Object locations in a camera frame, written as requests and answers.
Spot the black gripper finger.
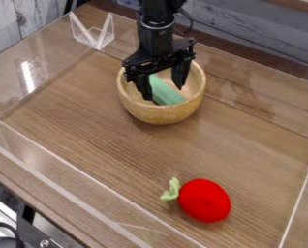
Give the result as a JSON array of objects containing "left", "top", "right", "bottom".
[
  {"left": 135, "top": 72, "right": 154, "bottom": 101},
  {"left": 172, "top": 59, "right": 192, "bottom": 89}
]

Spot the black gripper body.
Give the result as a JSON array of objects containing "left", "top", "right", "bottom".
[{"left": 122, "top": 20, "right": 196, "bottom": 81}]

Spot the green rectangular block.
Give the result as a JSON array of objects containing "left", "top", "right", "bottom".
[{"left": 150, "top": 75, "right": 187, "bottom": 106}]

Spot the light wooden bowl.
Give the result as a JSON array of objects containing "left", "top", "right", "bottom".
[{"left": 116, "top": 62, "right": 207, "bottom": 125}]

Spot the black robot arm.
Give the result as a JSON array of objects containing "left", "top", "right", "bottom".
[{"left": 122, "top": 0, "right": 196, "bottom": 100}]

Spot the red plush tomato toy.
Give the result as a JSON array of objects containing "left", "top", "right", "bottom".
[{"left": 159, "top": 177, "right": 232, "bottom": 223}]

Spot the clear acrylic corner bracket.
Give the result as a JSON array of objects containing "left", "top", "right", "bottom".
[{"left": 68, "top": 13, "right": 115, "bottom": 50}]

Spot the black cable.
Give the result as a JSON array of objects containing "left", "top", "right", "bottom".
[{"left": 0, "top": 220, "right": 31, "bottom": 248}]

